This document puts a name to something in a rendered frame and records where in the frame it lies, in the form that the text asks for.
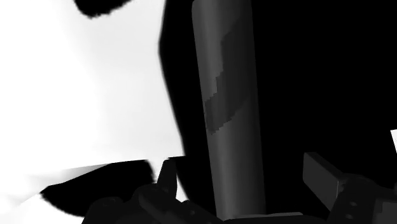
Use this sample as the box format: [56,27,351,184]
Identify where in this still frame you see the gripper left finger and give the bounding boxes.
[81,158,224,224]

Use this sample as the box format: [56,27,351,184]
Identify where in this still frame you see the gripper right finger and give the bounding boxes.
[302,151,397,224]

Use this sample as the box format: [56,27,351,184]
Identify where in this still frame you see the grey tall cylinder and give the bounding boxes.
[191,0,267,220]

